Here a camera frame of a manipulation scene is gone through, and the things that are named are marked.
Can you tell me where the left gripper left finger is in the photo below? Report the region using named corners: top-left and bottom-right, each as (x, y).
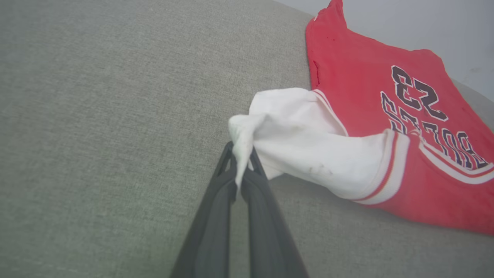
top-left (170, 141), bottom-right (238, 278)

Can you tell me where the red and white basketball jersey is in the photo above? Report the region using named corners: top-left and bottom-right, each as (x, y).
top-left (228, 0), bottom-right (494, 236)

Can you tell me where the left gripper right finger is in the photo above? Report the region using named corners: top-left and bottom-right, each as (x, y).
top-left (241, 147), bottom-right (310, 278)

